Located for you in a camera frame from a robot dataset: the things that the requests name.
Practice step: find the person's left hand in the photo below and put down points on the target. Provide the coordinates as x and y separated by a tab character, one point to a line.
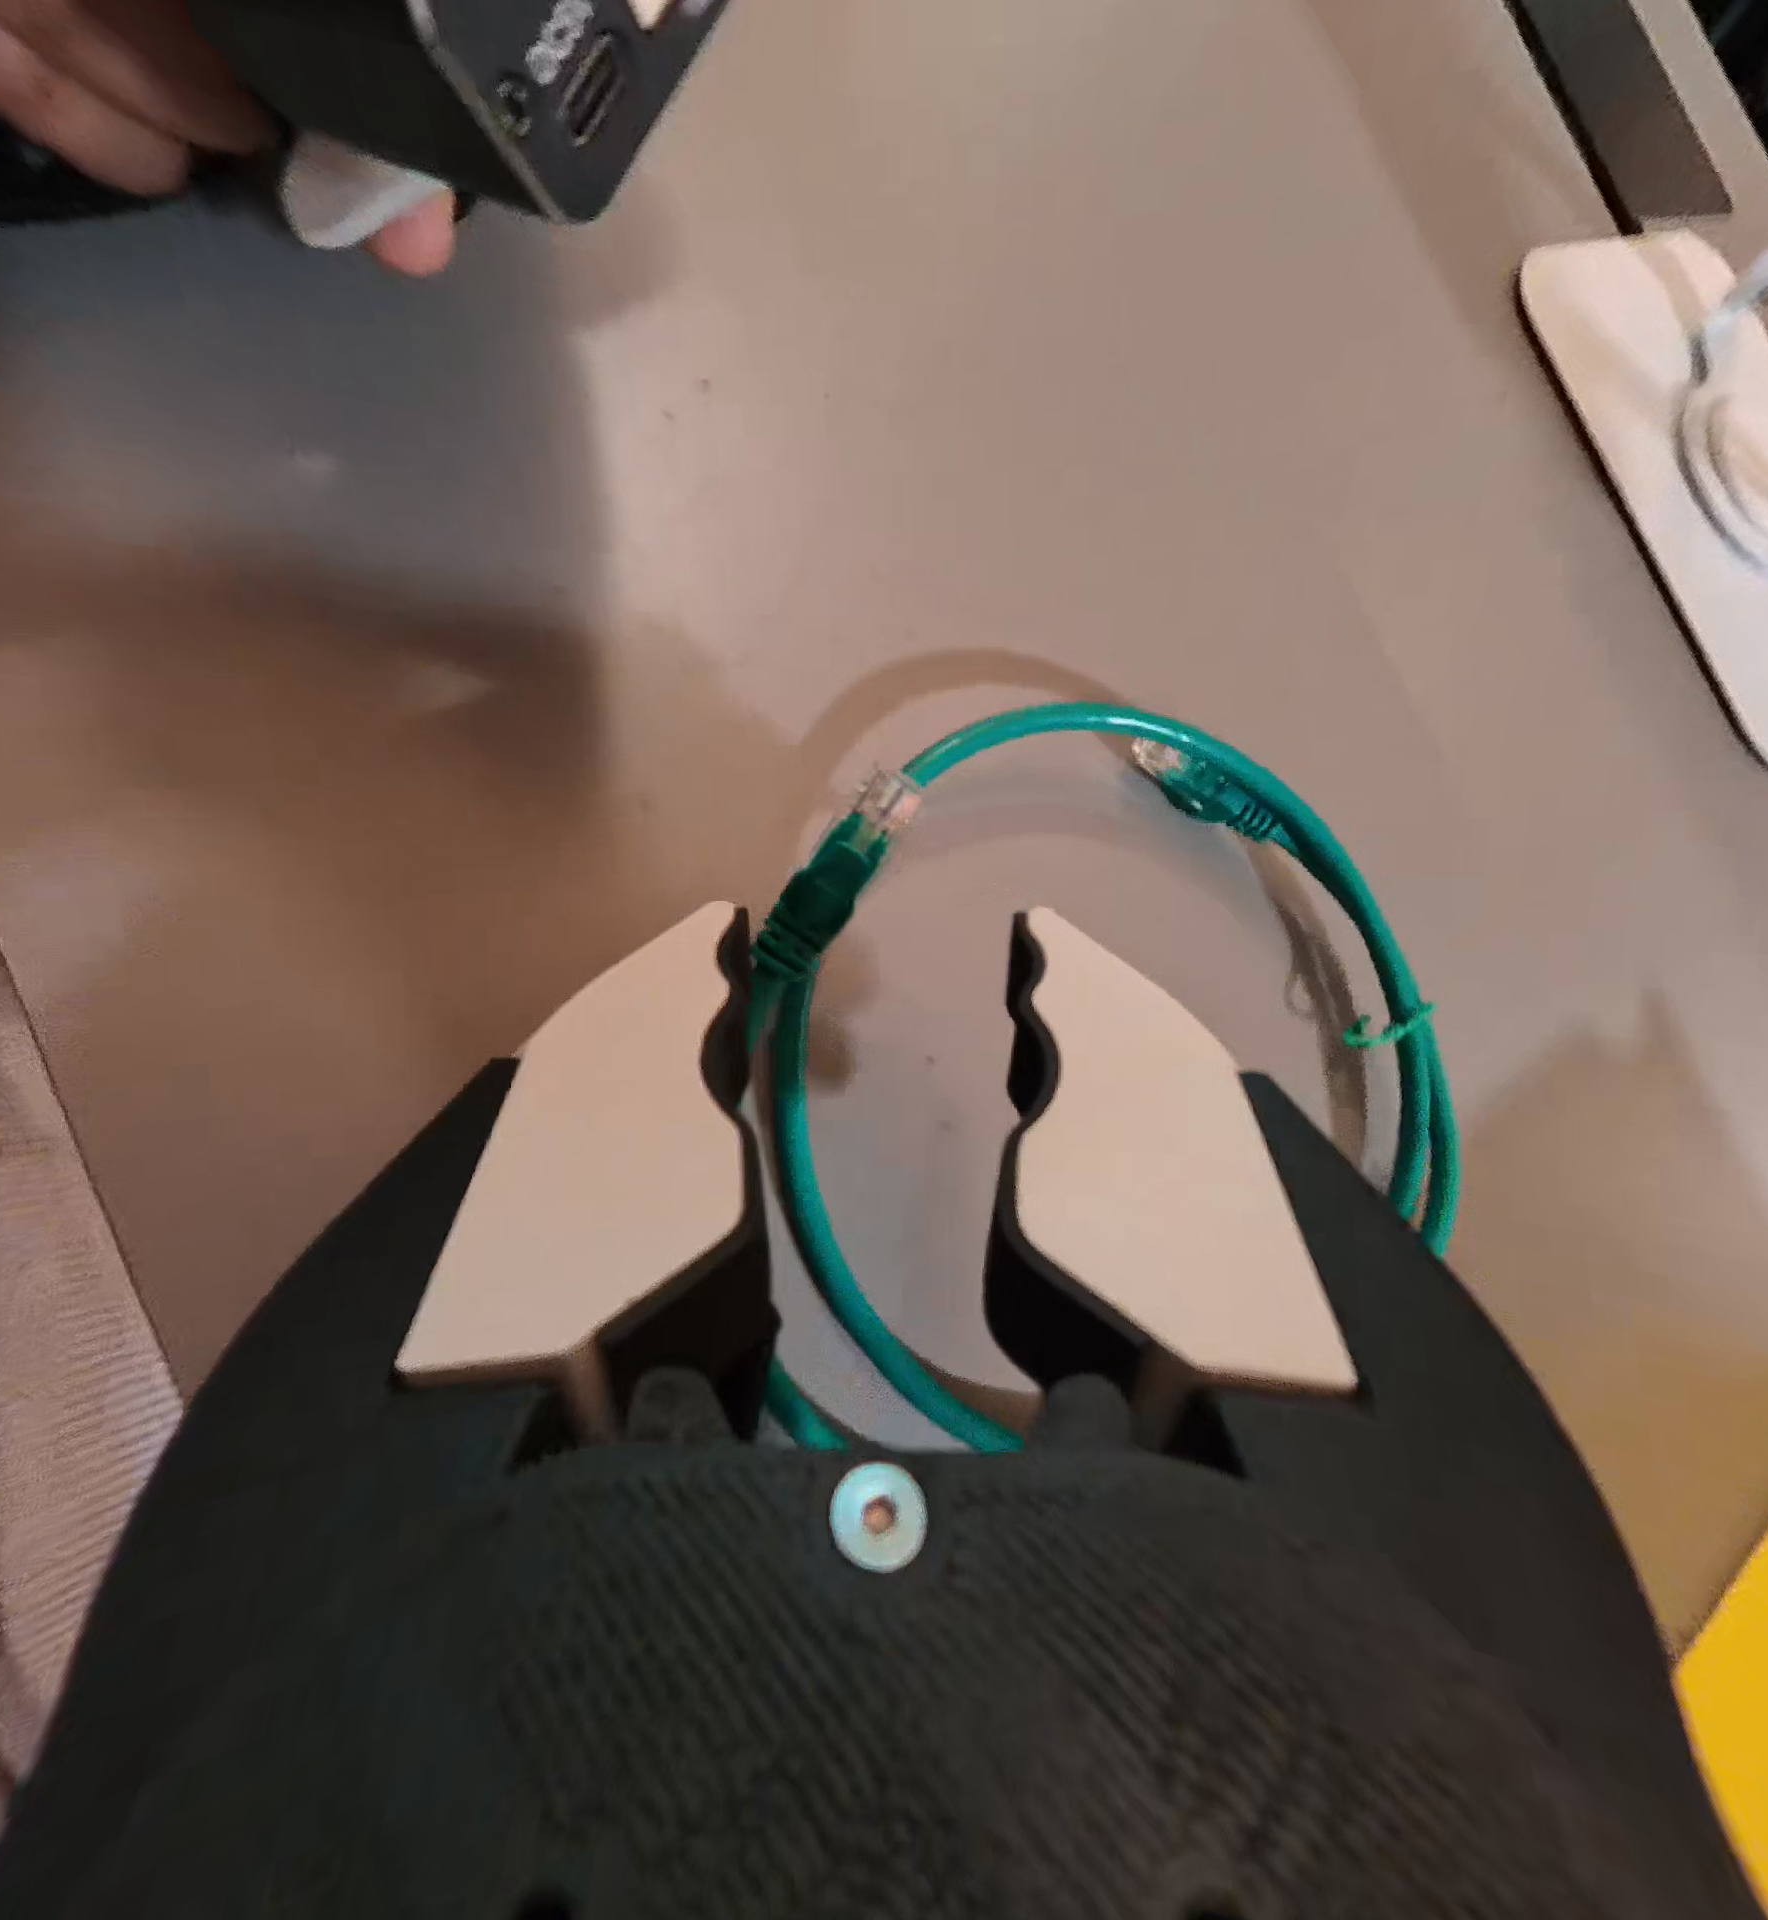
60	75

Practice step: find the person's grey sweatshirt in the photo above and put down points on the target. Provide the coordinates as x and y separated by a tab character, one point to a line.
15	1426

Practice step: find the grey desk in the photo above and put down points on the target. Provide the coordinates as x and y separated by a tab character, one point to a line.
374	523

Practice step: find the black network adapter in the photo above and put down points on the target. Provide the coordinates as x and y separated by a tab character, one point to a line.
494	91

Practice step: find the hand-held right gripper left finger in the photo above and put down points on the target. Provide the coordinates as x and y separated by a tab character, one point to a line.
600	1186

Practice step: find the pale flat base plate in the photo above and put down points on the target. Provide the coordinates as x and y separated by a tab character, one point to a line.
1634	451

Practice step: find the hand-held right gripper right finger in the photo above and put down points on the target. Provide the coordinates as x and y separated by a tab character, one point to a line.
1156	1199

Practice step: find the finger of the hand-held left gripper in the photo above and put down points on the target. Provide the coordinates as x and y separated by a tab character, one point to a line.
360	191

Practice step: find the dark grey bar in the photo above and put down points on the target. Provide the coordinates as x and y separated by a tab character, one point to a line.
1620	91

